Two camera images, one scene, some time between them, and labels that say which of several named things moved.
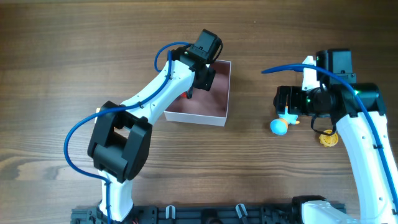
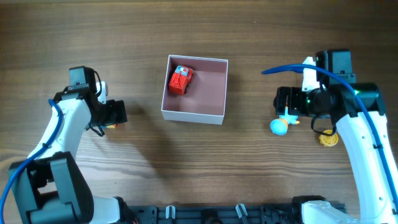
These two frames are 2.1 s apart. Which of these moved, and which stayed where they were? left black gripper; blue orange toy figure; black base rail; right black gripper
Moved: left black gripper
Stayed: right black gripper; black base rail; blue orange toy figure
